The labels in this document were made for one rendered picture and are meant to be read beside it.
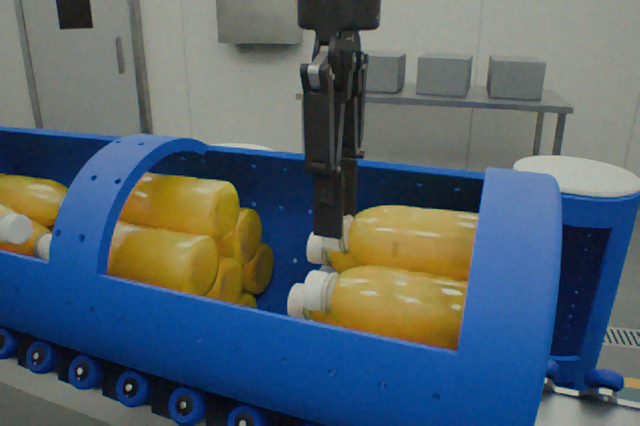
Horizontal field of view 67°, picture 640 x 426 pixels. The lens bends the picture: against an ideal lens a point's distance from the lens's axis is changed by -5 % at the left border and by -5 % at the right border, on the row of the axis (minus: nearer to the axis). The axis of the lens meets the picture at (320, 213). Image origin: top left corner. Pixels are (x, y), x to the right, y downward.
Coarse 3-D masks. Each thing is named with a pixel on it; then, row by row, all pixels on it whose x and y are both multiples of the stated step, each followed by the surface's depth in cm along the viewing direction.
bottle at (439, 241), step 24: (360, 216) 50; (384, 216) 49; (408, 216) 48; (432, 216) 48; (456, 216) 47; (360, 240) 49; (384, 240) 48; (408, 240) 47; (432, 240) 46; (456, 240) 46; (384, 264) 49; (408, 264) 48; (432, 264) 47; (456, 264) 46
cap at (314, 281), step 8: (312, 272) 49; (320, 272) 49; (312, 280) 48; (320, 280) 48; (304, 288) 48; (312, 288) 48; (320, 288) 48; (304, 296) 48; (312, 296) 48; (320, 296) 48; (304, 304) 48; (312, 304) 48
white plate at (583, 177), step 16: (528, 160) 120; (544, 160) 120; (560, 160) 120; (576, 160) 121; (592, 160) 120; (560, 176) 108; (576, 176) 109; (592, 176) 109; (608, 176) 109; (624, 176) 109; (560, 192) 102; (576, 192) 100; (592, 192) 99; (608, 192) 99; (624, 192) 100
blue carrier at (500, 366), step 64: (0, 128) 76; (128, 192) 51; (256, 192) 69; (384, 192) 61; (448, 192) 58; (512, 192) 41; (0, 256) 52; (64, 256) 49; (512, 256) 37; (0, 320) 59; (64, 320) 52; (128, 320) 47; (192, 320) 45; (256, 320) 42; (512, 320) 36; (192, 384) 51; (256, 384) 45; (320, 384) 42; (384, 384) 40; (448, 384) 37; (512, 384) 36
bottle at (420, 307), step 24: (336, 288) 47; (360, 288) 45; (384, 288) 44; (408, 288) 44; (432, 288) 44; (456, 288) 43; (336, 312) 46; (360, 312) 45; (384, 312) 44; (408, 312) 43; (432, 312) 43; (456, 312) 42; (384, 336) 45; (408, 336) 44; (432, 336) 43; (456, 336) 42
